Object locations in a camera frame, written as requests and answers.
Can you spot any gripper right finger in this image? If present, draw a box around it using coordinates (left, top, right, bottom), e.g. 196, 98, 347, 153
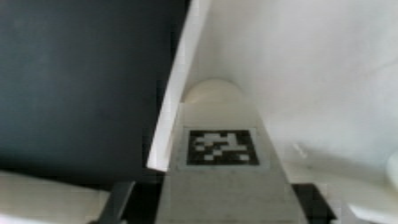
292, 183, 337, 224

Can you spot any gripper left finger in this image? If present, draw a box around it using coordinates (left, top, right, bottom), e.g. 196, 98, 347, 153
88, 181, 162, 224

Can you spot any white table leg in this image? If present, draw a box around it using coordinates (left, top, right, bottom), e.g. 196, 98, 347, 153
155, 79, 308, 224

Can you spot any white square table top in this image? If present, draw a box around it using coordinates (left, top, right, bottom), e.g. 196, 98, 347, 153
146, 0, 398, 224

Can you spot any white front fence bar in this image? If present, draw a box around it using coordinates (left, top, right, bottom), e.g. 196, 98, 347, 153
0, 171, 109, 224

